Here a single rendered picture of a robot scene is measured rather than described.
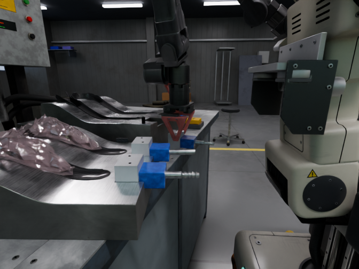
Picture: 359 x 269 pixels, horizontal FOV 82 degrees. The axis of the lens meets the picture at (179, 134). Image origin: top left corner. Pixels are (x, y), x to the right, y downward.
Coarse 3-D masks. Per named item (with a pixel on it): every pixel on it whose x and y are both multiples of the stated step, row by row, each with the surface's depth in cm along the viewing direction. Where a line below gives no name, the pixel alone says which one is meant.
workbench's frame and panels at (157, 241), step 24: (192, 168) 98; (168, 192) 67; (192, 192) 102; (144, 216) 50; (168, 216) 69; (192, 216) 107; (120, 240) 31; (144, 240) 52; (168, 240) 71; (192, 240) 112; (96, 264) 26; (120, 264) 42; (144, 264) 53; (168, 264) 73
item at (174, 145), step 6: (174, 132) 60; (168, 138) 59; (180, 138) 59; (186, 138) 59; (192, 138) 59; (174, 144) 59; (180, 144) 59; (186, 144) 59; (192, 144) 58; (198, 144) 60; (204, 144) 59; (210, 144) 59
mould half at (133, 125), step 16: (48, 112) 64; (64, 112) 62; (80, 112) 64; (112, 112) 74; (160, 112) 74; (96, 128) 59; (112, 128) 58; (128, 128) 56; (144, 128) 55; (160, 128) 61; (176, 128) 75
